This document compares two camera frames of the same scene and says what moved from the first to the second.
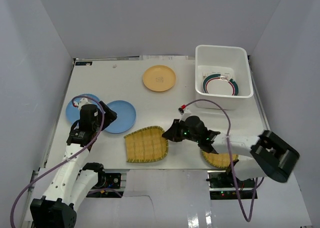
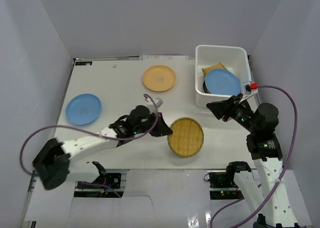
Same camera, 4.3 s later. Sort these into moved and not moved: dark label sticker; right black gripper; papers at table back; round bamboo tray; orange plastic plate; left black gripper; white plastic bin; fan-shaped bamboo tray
Moved: right black gripper; fan-shaped bamboo tray; round bamboo tray; left black gripper
Not moved: papers at table back; orange plastic plate; white plastic bin; dark label sticker
